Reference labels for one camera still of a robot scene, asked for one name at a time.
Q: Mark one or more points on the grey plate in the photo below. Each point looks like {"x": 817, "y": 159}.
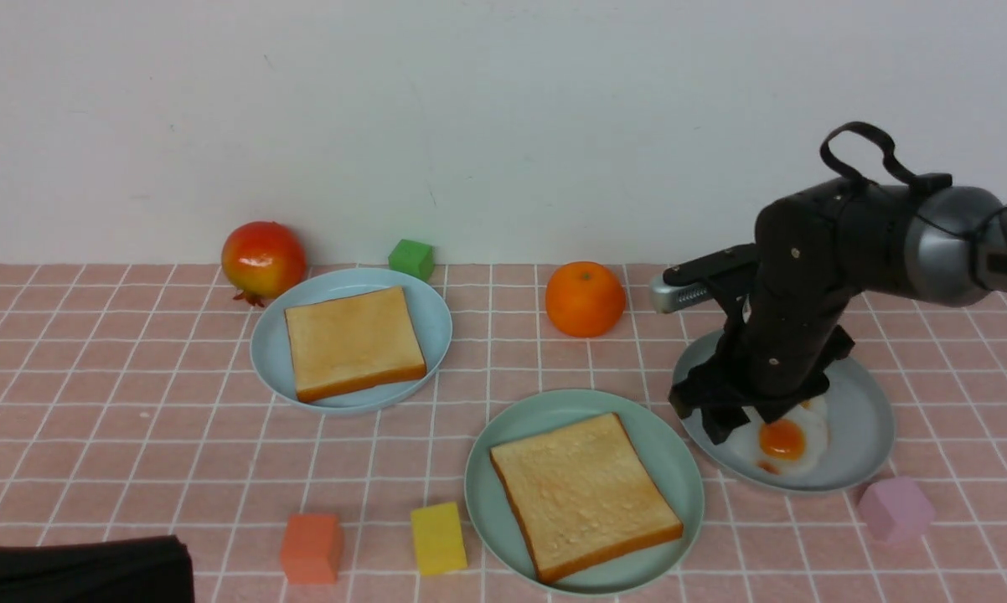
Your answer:
{"x": 862, "y": 429}

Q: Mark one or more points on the orange cube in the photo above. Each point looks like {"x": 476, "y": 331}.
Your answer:
{"x": 312, "y": 549}

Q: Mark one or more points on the mint green plate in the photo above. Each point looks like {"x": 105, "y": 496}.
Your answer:
{"x": 669, "y": 463}

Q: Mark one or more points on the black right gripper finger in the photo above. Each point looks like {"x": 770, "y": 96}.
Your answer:
{"x": 719, "y": 423}

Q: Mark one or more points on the green cube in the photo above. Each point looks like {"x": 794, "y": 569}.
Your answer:
{"x": 413, "y": 258}

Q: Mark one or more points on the fried egg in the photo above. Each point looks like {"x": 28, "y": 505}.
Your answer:
{"x": 790, "y": 446}

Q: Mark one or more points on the red yellow pomegranate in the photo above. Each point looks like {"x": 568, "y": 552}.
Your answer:
{"x": 262, "y": 260}

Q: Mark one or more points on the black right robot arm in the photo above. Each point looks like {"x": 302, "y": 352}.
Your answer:
{"x": 947, "y": 248}

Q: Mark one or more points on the pink cube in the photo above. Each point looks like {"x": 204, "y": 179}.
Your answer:
{"x": 895, "y": 510}

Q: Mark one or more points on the toast slice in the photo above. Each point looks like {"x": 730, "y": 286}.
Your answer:
{"x": 346, "y": 345}
{"x": 582, "y": 497}

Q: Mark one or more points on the orange fruit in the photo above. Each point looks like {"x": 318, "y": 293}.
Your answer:
{"x": 584, "y": 299}

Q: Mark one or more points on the yellow cube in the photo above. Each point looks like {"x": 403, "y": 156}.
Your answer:
{"x": 437, "y": 538}

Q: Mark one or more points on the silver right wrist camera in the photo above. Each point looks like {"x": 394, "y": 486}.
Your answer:
{"x": 724, "y": 277}

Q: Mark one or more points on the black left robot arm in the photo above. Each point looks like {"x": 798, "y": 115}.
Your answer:
{"x": 152, "y": 569}

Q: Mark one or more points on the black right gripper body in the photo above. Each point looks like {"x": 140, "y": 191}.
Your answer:
{"x": 781, "y": 333}

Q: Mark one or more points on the light blue plate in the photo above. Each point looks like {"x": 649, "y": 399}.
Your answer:
{"x": 271, "y": 348}

